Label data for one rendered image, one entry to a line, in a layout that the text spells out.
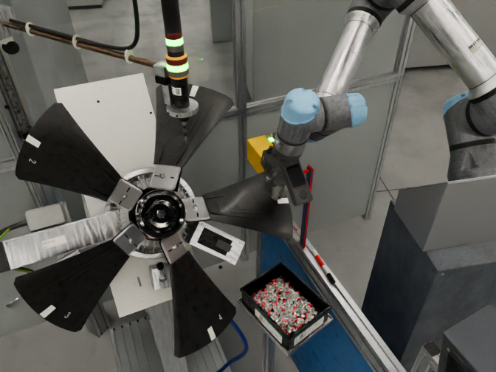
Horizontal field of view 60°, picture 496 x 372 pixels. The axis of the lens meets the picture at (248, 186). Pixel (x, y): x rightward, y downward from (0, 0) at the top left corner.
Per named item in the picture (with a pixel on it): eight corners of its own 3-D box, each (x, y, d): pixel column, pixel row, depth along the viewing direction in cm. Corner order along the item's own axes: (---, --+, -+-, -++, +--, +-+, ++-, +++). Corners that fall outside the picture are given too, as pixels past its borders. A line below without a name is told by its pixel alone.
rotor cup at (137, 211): (131, 243, 112) (133, 248, 100) (125, 189, 113) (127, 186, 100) (186, 236, 117) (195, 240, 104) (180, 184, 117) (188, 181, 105)
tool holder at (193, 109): (153, 111, 95) (145, 69, 88) (173, 97, 99) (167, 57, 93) (185, 121, 91) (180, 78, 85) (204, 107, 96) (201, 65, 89)
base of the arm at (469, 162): (486, 177, 127) (480, 144, 128) (522, 170, 112) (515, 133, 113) (438, 184, 126) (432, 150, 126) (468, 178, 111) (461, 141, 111)
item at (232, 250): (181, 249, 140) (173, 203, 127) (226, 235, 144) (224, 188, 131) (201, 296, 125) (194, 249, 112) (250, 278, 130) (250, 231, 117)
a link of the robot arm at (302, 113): (331, 108, 88) (291, 114, 86) (317, 143, 97) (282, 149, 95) (317, 83, 92) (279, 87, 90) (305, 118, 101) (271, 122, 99)
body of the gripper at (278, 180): (284, 157, 115) (294, 127, 105) (299, 182, 111) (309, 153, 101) (258, 164, 112) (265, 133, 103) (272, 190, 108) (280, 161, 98)
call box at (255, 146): (246, 162, 162) (246, 138, 155) (270, 156, 165) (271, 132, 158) (264, 187, 150) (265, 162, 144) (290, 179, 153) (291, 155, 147)
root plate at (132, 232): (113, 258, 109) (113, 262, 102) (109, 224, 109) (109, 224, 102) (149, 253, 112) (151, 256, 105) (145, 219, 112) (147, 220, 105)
